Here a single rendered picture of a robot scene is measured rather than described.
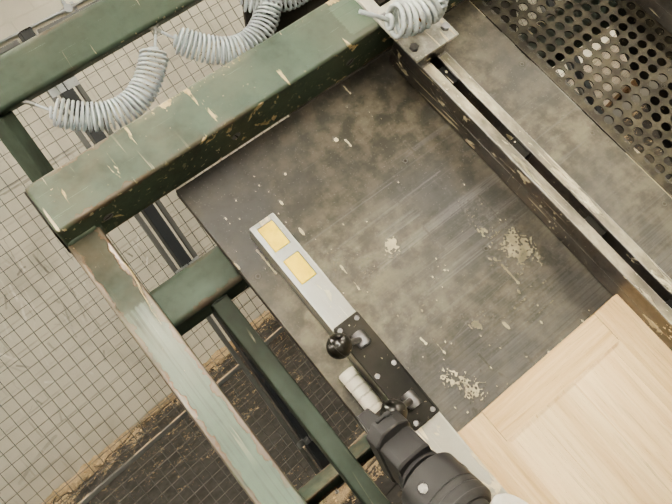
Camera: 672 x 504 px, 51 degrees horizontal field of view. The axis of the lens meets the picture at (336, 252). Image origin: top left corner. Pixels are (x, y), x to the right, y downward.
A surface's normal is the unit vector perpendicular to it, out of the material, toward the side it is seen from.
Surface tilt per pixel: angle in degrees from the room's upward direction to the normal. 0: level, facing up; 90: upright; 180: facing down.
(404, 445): 25
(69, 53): 90
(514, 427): 58
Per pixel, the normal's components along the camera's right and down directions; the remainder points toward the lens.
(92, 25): 0.38, 0.09
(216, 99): 0.06, -0.36
